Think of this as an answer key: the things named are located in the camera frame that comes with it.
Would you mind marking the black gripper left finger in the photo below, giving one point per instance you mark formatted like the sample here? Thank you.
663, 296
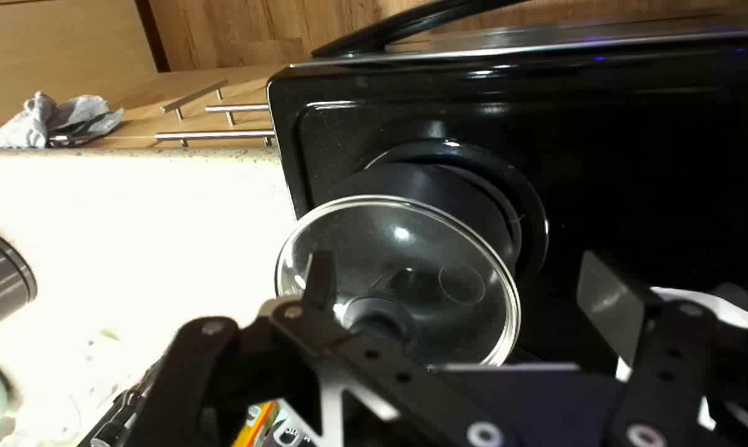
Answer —
320, 287

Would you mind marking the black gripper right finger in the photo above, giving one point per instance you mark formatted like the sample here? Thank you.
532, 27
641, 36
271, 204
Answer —
610, 301

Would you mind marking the glass pot lid black knob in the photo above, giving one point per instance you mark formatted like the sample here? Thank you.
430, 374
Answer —
407, 256

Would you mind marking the black cooking pot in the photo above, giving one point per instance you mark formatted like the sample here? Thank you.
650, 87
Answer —
532, 224

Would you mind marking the black electric stove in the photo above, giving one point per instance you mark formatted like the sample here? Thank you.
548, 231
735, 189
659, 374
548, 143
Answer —
636, 149

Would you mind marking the white paper napkin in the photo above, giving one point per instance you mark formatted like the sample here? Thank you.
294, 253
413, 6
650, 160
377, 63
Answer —
704, 301

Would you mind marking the wooden lower cabinet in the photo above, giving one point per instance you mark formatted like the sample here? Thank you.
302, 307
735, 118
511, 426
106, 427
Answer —
141, 124

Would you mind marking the grey dish cloth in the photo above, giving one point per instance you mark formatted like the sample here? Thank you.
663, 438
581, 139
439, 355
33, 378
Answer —
46, 123

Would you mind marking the stainless electric kettle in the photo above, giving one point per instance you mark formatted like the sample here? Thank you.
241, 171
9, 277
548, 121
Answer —
2, 277

